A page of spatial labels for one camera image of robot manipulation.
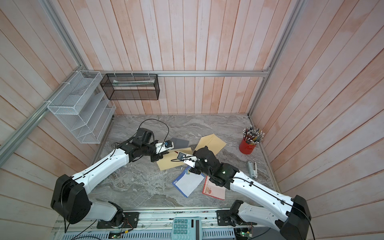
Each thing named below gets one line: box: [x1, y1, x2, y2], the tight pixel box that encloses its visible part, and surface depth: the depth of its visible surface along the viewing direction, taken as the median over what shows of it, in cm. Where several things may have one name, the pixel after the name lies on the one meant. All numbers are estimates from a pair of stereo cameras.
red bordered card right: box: [202, 175, 226, 201], surface depth 83 cm
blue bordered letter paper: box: [172, 165, 205, 198], surface depth 87 cm
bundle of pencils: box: [242, 124, 265, 145], surface depth 88 cm
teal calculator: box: [171, 216, 203, 240], surface depth 71 cm
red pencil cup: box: [239, 138, 256, 155], surface depth 95 cm
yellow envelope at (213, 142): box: [194, 133, 227, 156], surface depth 107 cm
